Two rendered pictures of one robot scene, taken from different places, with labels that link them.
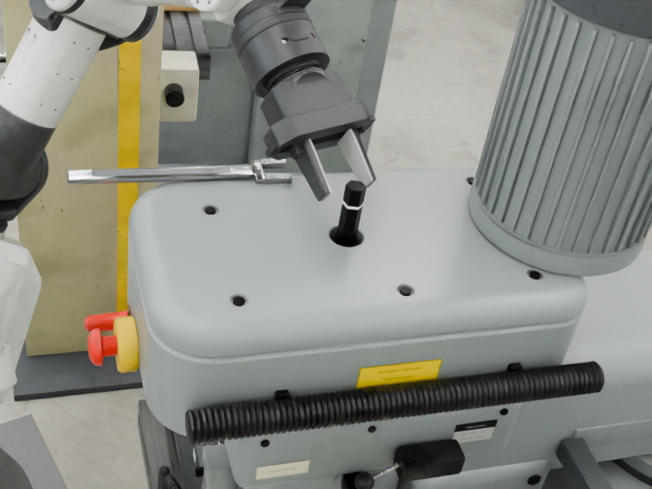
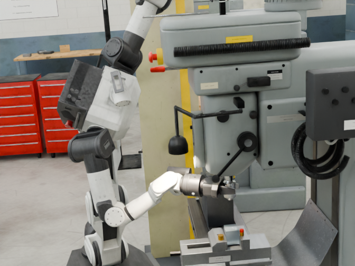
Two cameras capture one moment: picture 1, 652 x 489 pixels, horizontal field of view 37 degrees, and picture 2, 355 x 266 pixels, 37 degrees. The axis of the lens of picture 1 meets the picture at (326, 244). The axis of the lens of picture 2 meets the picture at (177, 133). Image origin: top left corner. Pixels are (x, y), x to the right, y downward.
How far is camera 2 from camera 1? 1.22 m
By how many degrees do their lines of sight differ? 28
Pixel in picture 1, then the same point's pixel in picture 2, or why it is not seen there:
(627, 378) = (329, 57)
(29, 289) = (136, 89)
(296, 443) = (212, 73)
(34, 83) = (136, 21)
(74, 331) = (171, 244)
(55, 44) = (142, 8)
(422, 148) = not seen: hidden behind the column
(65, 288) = (166, 220)
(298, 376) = (206, 39)
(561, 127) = not seen: outside the picture
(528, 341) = (281, 29)
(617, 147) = not seen: outside the picture
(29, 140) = (136, 40)
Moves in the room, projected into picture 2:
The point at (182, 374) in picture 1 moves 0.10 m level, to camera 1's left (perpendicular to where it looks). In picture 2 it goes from (171, 38) to (142, 39)
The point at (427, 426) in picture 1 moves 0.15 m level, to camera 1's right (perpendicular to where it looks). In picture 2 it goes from (256, 70) to (301, 69)
